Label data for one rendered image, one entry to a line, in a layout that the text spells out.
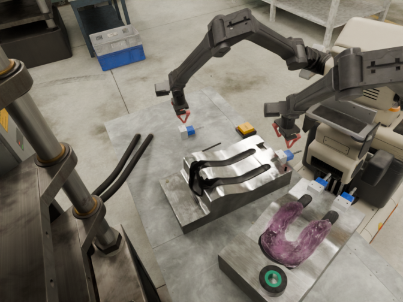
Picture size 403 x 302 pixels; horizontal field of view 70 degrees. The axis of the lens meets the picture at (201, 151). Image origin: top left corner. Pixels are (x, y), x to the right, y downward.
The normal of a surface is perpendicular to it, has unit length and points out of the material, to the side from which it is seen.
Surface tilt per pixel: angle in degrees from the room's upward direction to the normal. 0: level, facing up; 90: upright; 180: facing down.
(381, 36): 42
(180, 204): 0
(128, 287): 0
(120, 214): 0
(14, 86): 90
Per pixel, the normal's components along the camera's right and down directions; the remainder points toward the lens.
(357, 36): -0.56, -0.17
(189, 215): -0.09, -0.71
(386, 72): -0.37, -0.02
